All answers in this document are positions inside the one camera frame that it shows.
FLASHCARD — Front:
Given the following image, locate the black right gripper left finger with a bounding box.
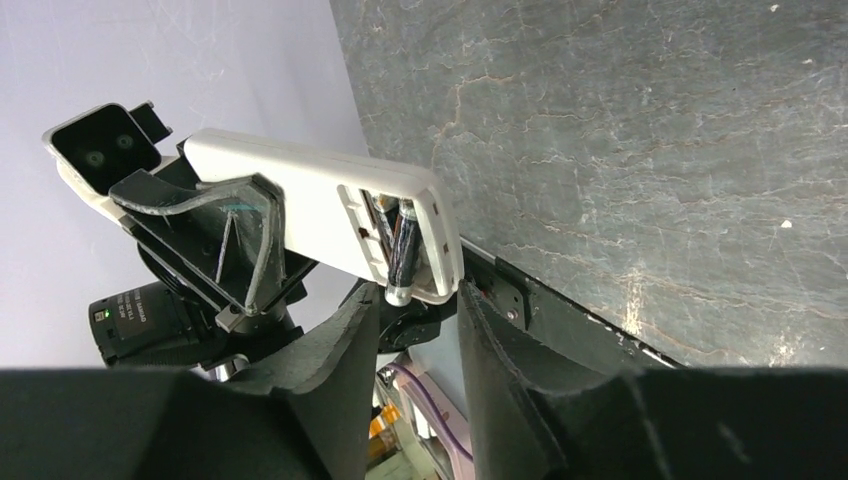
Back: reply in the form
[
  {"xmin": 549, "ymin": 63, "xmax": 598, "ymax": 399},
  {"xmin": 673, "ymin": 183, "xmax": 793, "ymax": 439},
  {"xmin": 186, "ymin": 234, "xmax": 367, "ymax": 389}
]
[{"xmin": 1, "ymin": 283, "xmax": 380, "ymax": 479}]

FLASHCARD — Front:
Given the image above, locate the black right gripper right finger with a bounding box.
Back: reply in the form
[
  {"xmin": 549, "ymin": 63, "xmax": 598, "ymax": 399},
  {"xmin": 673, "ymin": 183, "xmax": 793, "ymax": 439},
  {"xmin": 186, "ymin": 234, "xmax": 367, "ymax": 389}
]
[{"xmin": 458, "ymin": 283, "xmax": 847, "ymax": 479}]

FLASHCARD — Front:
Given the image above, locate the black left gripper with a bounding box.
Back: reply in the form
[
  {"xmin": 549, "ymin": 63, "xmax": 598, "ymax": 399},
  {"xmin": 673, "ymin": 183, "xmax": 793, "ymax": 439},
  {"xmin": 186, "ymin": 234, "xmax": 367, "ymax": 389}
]
[{"xmin": 107, "ymin": 139, "xmax": 319, "ymax": 336}]

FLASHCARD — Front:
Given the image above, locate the white remote control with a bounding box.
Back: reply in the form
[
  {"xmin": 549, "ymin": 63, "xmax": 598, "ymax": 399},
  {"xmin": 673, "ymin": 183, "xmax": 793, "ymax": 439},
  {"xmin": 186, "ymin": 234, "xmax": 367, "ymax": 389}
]
[{"xmin": 183, "ymin": 128, "xmax": 464, "ymax": 305}]

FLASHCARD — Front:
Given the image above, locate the black AAA battery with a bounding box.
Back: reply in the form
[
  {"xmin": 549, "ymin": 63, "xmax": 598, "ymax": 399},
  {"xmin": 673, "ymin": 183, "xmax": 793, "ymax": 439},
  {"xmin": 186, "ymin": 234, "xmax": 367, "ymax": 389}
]
[
  {"xmin": 385, "ymin": 199, "xmax": 421, "ymax": 307},
  {"xmin": 371, "ymin": 194, "xmax": 399, "ymax": 260}
]

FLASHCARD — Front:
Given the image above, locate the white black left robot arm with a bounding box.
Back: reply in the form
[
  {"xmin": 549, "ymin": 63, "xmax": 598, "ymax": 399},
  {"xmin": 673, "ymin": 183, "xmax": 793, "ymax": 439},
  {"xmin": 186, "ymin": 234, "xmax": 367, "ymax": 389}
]
[{"xmin": 78, "ymin": 130, "xmax": 463, "ymax": 370}]

